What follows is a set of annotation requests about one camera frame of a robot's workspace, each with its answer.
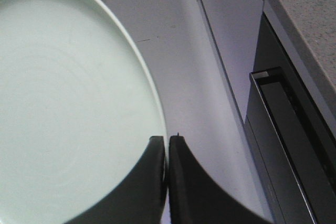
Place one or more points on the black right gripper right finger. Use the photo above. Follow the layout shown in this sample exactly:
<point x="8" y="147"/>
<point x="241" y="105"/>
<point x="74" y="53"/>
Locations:
<point x="194" y="197"/>

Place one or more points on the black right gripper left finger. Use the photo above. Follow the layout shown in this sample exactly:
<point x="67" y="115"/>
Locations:
<point x="140" y="197"/>

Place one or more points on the light green ceramic plate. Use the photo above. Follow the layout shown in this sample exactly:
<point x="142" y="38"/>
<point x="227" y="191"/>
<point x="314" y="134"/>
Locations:
<point x="78" y="107"/>

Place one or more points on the black built-in appliance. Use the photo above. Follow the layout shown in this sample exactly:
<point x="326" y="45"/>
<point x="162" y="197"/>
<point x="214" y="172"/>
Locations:
<point x="296" y="147"/>

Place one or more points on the grey glossy kitchen cabinet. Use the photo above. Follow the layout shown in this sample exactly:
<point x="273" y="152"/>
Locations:
<point x="174" y="38"/>

